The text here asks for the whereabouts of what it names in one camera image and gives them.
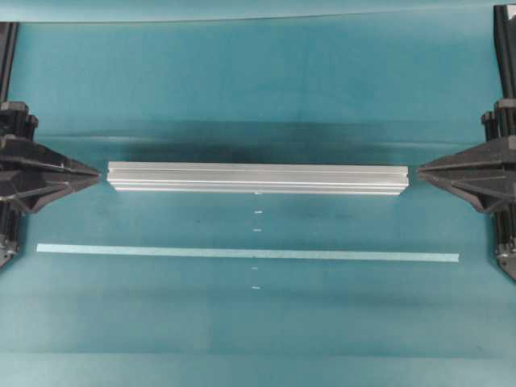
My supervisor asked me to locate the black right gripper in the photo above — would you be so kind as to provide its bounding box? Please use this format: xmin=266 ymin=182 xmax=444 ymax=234
xmin=418 ymin=99 xmax=515 ymax=258

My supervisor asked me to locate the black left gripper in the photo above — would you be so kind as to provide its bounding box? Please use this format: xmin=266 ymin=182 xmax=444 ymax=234
xmin=0 ymin=101 xmax=101 ymax=248

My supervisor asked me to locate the silver aluminium extrusion rail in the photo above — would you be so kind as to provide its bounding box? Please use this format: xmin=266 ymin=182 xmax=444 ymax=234
xmin=106 ymin=161 xmax=409 ymax=196

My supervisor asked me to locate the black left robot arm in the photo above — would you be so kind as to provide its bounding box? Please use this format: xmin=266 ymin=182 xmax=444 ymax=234
xmin=1 ymin=22 xmax=100 ymax=256

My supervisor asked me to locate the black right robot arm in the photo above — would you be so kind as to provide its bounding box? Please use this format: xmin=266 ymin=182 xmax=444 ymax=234
xmin=417 ymin=4 xmax=515 ymax=265

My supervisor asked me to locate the light blue tape strip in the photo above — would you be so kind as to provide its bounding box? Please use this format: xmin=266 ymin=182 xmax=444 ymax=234
xmin=36 ymin=243 xmax=460 ymax=264

